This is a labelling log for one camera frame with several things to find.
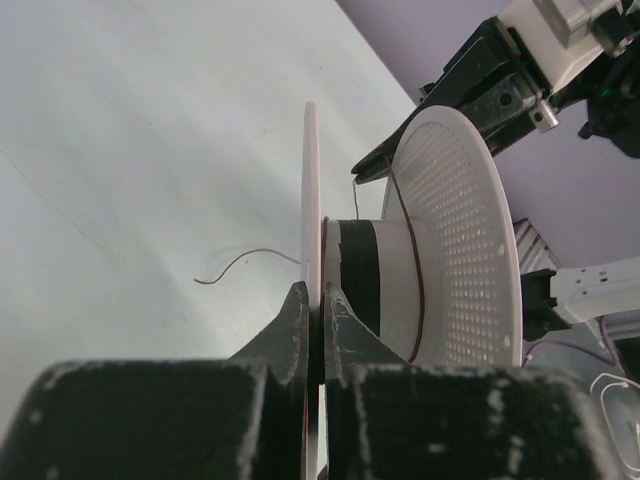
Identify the thin brown wire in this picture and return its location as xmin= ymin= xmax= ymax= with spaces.
xmin=193 ymin=155 xmax=426 ymax=365

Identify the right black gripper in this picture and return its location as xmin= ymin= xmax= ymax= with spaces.
xmin=351 ymin=16 xmax=558 ymax=185

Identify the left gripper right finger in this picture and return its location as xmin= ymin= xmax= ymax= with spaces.
xmin=323 ymin=284 xmax=618 ymax=479

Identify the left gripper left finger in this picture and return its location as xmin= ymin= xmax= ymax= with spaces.
xmin=1 ymin=282 xmax=311 ymax=479

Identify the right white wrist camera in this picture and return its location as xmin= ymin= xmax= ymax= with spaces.
xmin=499 ymin=0 xmax=622 ymax=94

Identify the white plastic spool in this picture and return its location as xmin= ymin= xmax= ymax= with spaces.
xmin=300 ymin=104 xmax=522 ymax=479

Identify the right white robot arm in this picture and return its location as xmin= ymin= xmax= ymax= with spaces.
xmin=341 ymin=1 xmax=639 ymax=266

